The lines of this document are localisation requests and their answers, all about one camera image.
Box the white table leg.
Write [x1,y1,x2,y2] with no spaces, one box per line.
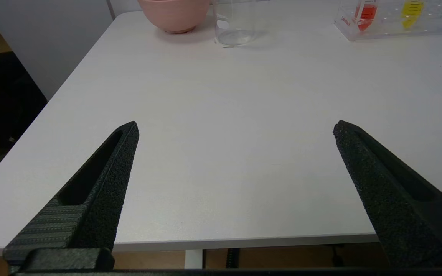
[185,249,204,269]

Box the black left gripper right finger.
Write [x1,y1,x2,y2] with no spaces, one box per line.
[333,120,442,269]

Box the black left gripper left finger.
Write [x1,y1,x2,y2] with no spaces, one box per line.
[2,121,140,273]

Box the clear glass beaker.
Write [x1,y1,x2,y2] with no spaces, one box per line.
[213,0,258,47]

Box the clear acrylic tube rack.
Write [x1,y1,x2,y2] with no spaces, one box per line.
[334,0,442,41]

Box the pink plastic bowl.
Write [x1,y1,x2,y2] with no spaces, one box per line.
[137,0,211,34]

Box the test tube with red pigment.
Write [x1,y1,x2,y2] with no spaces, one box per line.
[353,0,379,32]

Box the test tube with yellow pigment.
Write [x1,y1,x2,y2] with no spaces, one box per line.
[401,0,425,29]

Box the black bulky background object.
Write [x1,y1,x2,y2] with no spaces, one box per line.
[0,52,48,154]

